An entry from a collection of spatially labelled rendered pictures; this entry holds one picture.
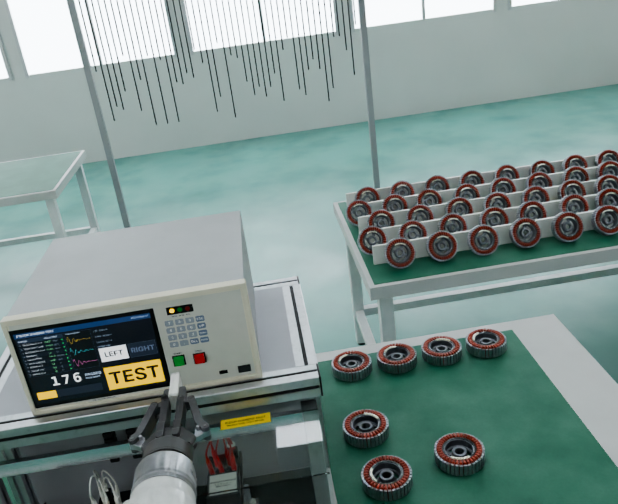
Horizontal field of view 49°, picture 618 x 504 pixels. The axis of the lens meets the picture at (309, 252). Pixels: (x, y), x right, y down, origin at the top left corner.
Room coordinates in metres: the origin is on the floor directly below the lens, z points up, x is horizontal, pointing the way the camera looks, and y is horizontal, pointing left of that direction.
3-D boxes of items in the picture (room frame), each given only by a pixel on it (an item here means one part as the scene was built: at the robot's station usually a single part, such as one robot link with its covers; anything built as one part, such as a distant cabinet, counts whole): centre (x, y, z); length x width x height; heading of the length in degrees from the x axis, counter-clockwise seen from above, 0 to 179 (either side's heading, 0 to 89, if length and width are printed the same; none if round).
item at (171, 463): (0.75, 0.25, 1.18); 0.09 x 0.06 x 0.09; 93
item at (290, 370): (1.26, 0.36, 1.09); 0.68 x 0.44 x 0.05; 93
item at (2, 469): (1.04, 0.35, 1.03); 0.62 x 0.01 x 0.03; 93
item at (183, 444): (0.83, 0.25, 1.18); 0.09 x 0.08 x 0.07; 3
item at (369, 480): (1.15, -0.10, 0.77); 0.11 x 0.11 x 0.04
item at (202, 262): (1.27, 0.35, 1.22); 0.44 x 0.39 x 0.20; 93
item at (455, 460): (1.19, -0.28, 0.77); 0.11 x 0.11 x 0.04
